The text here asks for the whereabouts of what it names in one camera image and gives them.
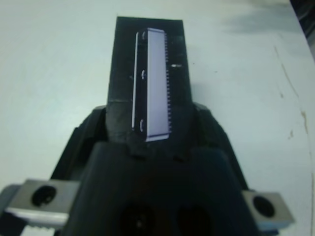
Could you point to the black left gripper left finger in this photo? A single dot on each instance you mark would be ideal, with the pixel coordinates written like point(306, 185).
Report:
point(78, 142)

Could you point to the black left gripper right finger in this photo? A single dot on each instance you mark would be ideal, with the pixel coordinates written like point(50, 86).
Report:
point(221, 142)

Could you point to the black printed box lid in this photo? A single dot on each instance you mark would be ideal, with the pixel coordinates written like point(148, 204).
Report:
point(123, 73)

